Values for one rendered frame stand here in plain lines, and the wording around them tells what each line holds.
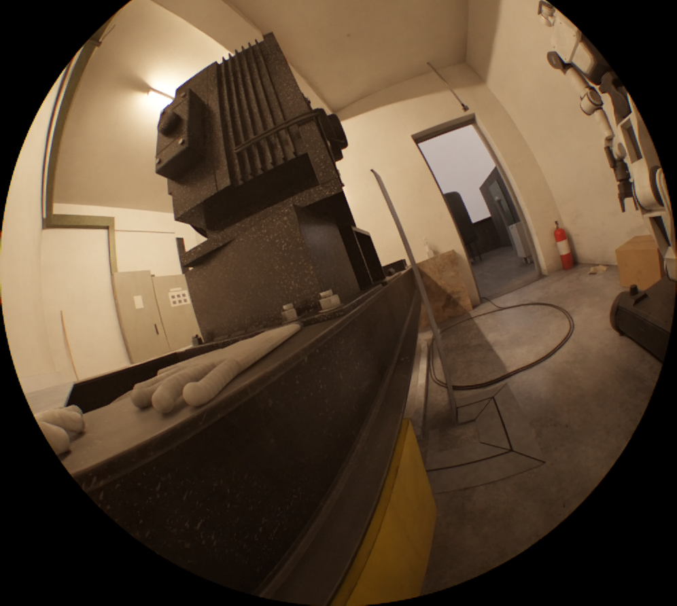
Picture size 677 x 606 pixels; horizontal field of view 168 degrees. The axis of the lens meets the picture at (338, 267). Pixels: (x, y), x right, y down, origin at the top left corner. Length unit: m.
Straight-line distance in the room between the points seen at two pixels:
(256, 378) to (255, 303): 0.33
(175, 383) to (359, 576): 0.27
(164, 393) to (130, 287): 3.36
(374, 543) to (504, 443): 0.65
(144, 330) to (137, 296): 0.46
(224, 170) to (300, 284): 0.34
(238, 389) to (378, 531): 0.26
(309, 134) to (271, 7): 1.89
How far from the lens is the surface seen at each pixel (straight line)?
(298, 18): 2.40
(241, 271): 0.50
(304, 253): 0.40
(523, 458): 0.87
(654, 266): 1.77
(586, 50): 1.23
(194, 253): 0.59
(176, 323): 3.62
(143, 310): 3.47
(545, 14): 1.42
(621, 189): 1.30
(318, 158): 0.49
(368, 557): 0.33
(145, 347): 3.39
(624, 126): 1.21
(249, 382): 0.16
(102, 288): 3.65
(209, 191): 0.60
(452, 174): 10.22
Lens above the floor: 0.70
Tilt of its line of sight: 5 degrees up
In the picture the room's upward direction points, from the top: 19 degrees counter-clockwise
